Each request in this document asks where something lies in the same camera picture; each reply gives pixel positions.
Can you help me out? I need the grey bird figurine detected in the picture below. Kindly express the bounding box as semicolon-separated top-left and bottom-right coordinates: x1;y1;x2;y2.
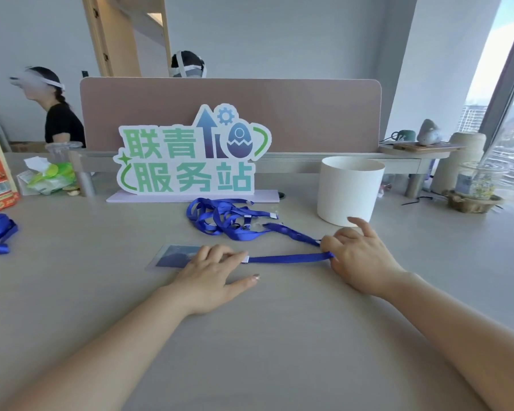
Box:
416;119;443;146

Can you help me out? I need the green white plastic bag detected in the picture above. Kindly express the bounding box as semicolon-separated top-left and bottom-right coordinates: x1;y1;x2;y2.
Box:
17;156;77;196

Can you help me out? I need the wooden door frame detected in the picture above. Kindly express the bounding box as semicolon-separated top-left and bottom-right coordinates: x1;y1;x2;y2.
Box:
81;0;172;78

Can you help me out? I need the lavender sign base board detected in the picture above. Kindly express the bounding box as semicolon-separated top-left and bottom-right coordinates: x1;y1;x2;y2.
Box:
106;190;280;204

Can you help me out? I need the white cylindrical container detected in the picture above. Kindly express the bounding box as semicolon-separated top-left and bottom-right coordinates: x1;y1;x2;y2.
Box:
316;156;386;227

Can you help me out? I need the glass jar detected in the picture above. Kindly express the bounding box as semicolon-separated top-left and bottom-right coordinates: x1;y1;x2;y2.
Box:
455;161;509;200

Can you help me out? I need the person's right forearm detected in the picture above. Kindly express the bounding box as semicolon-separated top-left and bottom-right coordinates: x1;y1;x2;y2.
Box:
385;271;514;411

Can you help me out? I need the clear plastic cup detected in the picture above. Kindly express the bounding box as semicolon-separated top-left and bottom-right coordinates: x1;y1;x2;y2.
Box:
45;141;83;165

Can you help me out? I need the person's left hand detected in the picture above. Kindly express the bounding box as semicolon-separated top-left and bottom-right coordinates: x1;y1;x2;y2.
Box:
171;244;260;316

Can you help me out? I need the person's right hand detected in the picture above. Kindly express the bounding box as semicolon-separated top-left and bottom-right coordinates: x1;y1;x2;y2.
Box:
320;217;408;296

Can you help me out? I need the white green cutout sign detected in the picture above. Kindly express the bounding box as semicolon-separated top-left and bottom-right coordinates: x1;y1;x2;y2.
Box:
116;103;273;196

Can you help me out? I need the blue lanyard strap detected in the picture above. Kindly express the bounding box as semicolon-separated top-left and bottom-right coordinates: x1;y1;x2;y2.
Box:
241;223;336;265

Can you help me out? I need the beige cylinder post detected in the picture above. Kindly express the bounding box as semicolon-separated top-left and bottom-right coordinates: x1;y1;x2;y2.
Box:
430;132;487;196

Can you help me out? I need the person's left forearm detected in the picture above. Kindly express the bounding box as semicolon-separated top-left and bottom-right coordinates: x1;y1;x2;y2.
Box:
6;287;192;411

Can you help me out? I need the pink desk divider panel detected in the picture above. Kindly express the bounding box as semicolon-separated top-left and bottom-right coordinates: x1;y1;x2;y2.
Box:
80;77;382;154

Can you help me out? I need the grey window frame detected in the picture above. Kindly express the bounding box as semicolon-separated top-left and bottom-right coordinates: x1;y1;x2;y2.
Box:
479;0;514;158

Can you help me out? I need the cardboard box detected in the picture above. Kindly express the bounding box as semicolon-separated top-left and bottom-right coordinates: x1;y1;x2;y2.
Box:
9;141;48;153

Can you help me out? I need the wooden flat tray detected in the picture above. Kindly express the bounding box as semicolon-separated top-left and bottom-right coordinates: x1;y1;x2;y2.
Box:
393;141;467;152

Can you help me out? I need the tangle of blue lanyards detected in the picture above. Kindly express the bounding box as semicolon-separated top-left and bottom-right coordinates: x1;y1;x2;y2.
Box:
186;198;279;242

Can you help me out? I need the clear badge holder blue card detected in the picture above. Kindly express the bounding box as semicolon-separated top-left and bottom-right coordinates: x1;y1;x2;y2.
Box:
146;245;206;270

